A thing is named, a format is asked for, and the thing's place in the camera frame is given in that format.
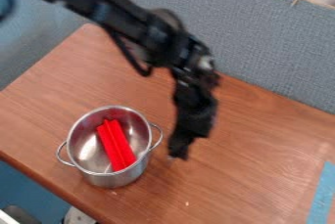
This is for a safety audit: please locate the white object under table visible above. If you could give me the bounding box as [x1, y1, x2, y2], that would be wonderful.
[63, 207, 97, 224]

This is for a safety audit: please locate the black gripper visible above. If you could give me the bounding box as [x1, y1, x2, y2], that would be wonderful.
[166, 80, 220, 162]

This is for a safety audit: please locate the red plastic block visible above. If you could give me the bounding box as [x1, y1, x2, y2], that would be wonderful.
[95, 119, 137, 172]

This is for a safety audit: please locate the grey fabric divider panel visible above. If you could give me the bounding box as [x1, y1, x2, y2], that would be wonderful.
[83, 0, 335, 115]

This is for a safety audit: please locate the dark object bottom left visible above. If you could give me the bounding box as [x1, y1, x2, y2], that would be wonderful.
[2, 205, 42, 224]

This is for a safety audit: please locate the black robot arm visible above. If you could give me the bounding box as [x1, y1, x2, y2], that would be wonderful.
[0, 0, 220, 159]

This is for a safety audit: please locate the metal pot with handles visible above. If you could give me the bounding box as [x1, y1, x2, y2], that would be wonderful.
[57, 106, 164, 188]

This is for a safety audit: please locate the blue tape strip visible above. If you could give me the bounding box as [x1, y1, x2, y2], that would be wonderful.
[307, 161, 335, 224]

